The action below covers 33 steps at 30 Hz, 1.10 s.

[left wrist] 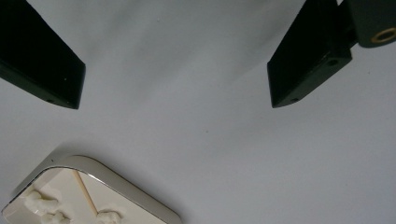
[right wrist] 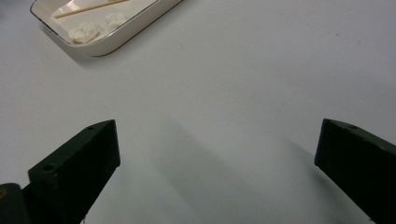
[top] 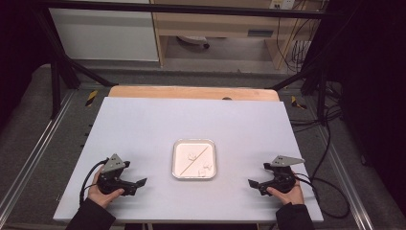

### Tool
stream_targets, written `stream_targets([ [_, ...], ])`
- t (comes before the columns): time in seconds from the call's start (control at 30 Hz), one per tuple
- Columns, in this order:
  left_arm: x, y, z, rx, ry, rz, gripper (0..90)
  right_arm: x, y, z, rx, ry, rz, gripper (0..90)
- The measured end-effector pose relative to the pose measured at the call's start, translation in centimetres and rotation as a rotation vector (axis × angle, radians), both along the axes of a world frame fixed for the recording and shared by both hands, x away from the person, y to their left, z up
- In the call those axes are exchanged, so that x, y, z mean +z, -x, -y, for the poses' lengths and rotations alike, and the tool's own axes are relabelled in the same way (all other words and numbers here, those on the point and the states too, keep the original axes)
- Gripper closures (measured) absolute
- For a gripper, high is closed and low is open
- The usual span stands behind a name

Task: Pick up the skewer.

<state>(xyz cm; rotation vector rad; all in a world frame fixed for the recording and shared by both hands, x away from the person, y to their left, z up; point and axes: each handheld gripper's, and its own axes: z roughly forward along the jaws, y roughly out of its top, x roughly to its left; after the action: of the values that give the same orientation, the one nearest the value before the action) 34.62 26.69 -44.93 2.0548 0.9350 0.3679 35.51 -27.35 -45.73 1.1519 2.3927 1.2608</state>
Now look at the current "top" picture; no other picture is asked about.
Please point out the wooden desk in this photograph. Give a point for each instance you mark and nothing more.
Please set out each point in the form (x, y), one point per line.
(217, 27)

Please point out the black curtain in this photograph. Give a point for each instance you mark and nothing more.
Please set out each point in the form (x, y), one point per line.
(16, 48)
(373, 96)

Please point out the square metal tray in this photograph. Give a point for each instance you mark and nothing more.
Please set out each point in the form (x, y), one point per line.
(183, 159)

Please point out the yellow black tape strip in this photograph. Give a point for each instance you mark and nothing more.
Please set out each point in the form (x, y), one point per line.
(91, 98)
(297, 103)

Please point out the wooden table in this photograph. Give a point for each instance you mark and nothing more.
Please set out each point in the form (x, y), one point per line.
(178, 92)

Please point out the white cabinet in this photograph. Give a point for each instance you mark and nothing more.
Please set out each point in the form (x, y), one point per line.
(102, 35)

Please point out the white power strip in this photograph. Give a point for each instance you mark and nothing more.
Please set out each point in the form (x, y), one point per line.
(282, 4)

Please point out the white marshmallow piece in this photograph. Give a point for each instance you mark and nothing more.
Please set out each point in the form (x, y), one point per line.
(202, 172)
(207, 166)
(192, 156)

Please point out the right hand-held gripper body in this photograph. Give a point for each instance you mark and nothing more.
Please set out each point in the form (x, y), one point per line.
(282, 180)

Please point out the black metal frame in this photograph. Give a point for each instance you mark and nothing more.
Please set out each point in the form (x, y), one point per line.
(178, 9)

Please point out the wooden skewer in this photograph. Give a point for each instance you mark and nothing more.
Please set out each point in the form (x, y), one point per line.
(186, 167)

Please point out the chair base with caster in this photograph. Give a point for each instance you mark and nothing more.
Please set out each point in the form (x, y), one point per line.
(193, 40)

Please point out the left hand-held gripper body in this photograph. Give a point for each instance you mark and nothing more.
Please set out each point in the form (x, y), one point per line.
(110, 182)

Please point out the person's right hand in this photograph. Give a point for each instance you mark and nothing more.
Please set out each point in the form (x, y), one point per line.
(292, 196)

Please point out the metal floor rail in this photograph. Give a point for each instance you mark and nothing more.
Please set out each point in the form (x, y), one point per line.
(344, 179)
(32, 153)

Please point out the person's left hand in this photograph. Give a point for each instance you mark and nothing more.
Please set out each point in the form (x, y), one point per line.
(100, 196)

